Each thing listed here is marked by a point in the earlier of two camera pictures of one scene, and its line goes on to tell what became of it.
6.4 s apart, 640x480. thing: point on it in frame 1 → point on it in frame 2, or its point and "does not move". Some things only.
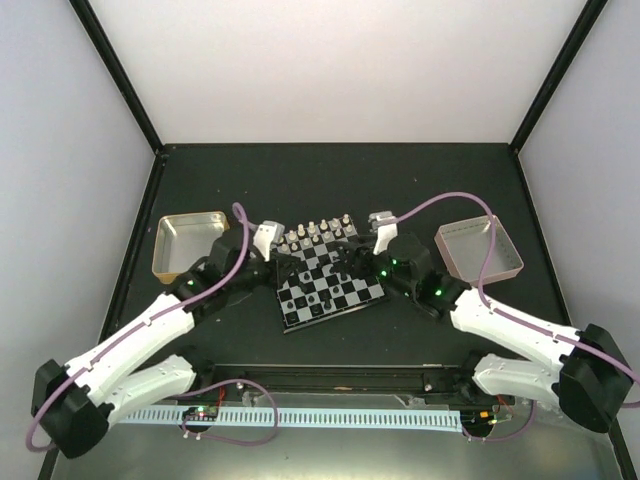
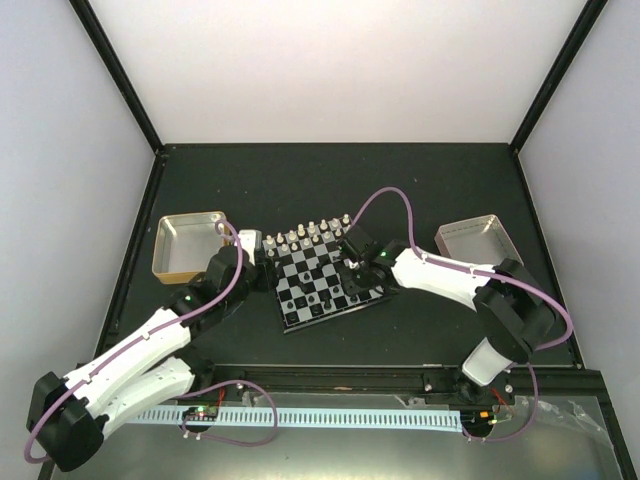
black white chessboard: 320,295 does not move
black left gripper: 281,268 → 268,275
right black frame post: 580,29 does not move
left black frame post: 110,61 does not move
